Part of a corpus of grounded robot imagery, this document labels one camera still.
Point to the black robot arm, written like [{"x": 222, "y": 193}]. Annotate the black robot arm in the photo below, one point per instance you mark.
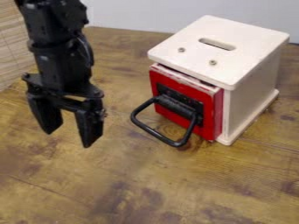
[{"x": 54, "y": 20}]

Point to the white wooden drawer box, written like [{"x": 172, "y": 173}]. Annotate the white wooden drawer box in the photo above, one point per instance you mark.
[{"x": 235, "y": 56}]

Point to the black metal drawer handle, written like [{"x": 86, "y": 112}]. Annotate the black metal drawer handle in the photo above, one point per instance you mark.
[{"x": 179, "y": 109}]

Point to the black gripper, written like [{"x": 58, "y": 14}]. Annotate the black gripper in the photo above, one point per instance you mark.
[{"x": 60, "y": 86}]

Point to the red drawer front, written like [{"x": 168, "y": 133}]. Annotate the red drawer front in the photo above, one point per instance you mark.
[{"x": 192, "y": 93}]

